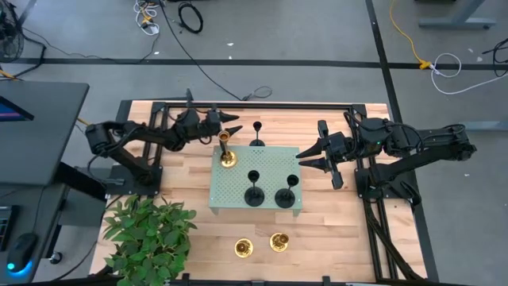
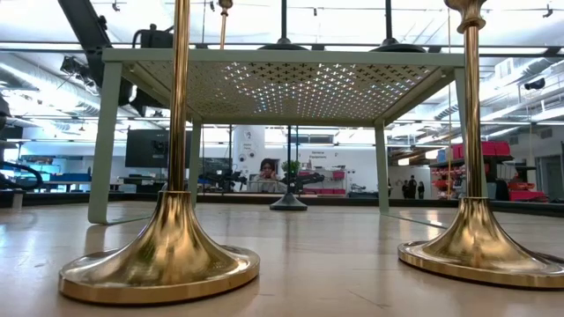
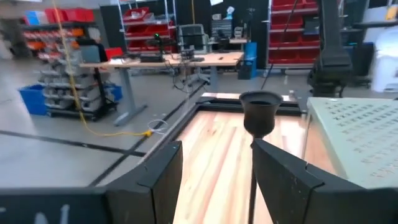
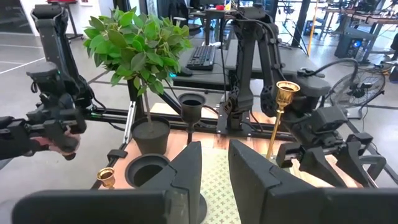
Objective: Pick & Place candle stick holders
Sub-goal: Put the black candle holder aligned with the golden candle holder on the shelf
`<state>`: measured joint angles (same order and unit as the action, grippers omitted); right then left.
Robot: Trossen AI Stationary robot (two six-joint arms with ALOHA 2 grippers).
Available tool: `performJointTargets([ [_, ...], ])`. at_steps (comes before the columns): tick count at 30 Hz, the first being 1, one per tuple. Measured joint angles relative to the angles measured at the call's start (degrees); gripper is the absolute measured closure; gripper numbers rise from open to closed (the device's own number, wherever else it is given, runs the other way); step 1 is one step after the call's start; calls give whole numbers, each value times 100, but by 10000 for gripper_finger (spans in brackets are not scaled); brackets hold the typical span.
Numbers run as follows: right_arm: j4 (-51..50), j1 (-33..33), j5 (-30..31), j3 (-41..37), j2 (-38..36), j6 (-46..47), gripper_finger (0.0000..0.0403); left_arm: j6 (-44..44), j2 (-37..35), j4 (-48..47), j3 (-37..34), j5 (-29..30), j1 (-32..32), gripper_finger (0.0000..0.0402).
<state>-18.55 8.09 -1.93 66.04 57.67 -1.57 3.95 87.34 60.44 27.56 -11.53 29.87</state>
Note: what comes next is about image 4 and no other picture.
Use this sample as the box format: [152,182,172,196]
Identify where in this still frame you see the black bracket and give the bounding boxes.
[106,149,129,162]

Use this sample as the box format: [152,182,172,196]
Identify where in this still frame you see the black floor fan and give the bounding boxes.
[328,67,387,121]

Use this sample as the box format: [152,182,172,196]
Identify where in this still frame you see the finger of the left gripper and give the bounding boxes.
[298,146,348,188]
[335,133,387,188]

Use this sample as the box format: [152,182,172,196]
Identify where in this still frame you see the silver metal bracket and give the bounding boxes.
[123,100,137,145]

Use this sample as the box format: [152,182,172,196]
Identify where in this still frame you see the black computer mouse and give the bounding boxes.
[177,67,194,78]

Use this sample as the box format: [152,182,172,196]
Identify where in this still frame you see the black computer tower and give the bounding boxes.
[333,32,364,60]

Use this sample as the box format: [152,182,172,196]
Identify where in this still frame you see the black desk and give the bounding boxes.
[224,39,331,82]
[172,43,239,91]

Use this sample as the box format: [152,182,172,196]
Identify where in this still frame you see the black candlestick holder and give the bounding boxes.
[124,152,208,224]
[177,92,207,146]

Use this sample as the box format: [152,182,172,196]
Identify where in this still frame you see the gold candlestick holder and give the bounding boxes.
[96,166,117,190]
[266,80,302,161]

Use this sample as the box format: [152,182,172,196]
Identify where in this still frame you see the green plant in black pot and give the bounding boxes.
[82,6,193,156]

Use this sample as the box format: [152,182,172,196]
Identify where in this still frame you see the person's hand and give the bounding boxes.
[29,129,82,156]

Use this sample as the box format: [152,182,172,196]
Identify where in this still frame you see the black table frame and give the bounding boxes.
[83,77,398,191]

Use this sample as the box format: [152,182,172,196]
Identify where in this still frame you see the black keyboard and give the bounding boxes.
[185,45,216,72]

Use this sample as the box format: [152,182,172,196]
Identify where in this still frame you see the black side table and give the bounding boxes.
[188,4,239,47]

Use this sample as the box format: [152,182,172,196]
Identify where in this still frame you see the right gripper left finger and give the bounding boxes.
[11,141,203,224]

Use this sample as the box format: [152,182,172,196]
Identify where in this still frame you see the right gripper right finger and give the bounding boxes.
[228,138,398,224]

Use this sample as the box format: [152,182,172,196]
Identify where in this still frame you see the yellow hanging cable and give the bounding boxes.
[307,0,319,57]

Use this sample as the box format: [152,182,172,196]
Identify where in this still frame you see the thick black cable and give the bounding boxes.
[297,57,361,82]

